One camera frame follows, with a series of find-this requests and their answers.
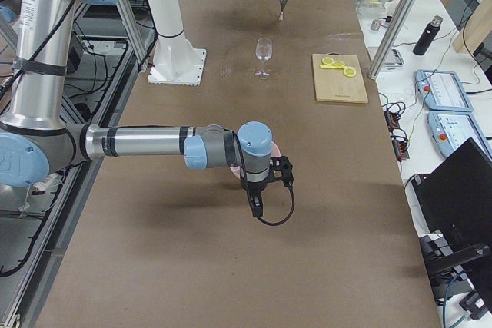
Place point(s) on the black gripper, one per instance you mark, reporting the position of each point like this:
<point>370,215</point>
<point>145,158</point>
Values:
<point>254,189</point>

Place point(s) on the steel double jigger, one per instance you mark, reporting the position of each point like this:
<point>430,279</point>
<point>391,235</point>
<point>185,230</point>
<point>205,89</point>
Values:
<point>282,4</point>

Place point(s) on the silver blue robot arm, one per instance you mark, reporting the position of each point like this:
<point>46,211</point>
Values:
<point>36,142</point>

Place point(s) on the pink bowl of ice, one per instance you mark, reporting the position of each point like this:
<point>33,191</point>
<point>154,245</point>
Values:
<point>275,152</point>

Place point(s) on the clear wine glass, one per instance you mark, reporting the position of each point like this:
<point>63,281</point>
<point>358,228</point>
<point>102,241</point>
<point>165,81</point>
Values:
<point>263,53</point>

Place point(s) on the bamboo cutting board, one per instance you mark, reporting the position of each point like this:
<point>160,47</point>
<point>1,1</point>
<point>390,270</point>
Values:
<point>331,85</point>

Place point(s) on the far lemon slice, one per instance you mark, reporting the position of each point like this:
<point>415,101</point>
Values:
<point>350,72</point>

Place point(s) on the middle lemon slice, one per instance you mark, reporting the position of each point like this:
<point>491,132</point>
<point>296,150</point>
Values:
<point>339,64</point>

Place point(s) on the silver kitchen scale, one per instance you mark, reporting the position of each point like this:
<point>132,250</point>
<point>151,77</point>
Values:
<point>393,61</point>

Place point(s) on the black monitor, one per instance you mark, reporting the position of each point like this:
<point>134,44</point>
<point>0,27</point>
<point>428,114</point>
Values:
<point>456,200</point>

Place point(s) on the lower teach pendant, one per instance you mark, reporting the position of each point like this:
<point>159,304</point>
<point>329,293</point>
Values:
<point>451,129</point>

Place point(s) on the teach pendant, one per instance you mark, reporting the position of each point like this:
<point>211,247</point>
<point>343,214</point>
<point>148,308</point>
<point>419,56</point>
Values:
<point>442,91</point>
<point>451,129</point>

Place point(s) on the upper teach pendant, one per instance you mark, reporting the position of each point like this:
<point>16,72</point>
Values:
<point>442,91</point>

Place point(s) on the black water bottle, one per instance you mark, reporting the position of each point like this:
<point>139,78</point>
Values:
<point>428,36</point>

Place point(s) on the lemon slice near handle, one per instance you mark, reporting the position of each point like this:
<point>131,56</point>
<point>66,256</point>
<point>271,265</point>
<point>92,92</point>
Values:
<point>327,61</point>

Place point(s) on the white camera pillar base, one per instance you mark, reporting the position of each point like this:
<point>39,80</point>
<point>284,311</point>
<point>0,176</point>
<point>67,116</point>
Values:
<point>175,60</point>

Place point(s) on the aluminium frame post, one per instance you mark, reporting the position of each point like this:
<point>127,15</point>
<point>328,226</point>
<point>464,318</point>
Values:
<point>401,12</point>

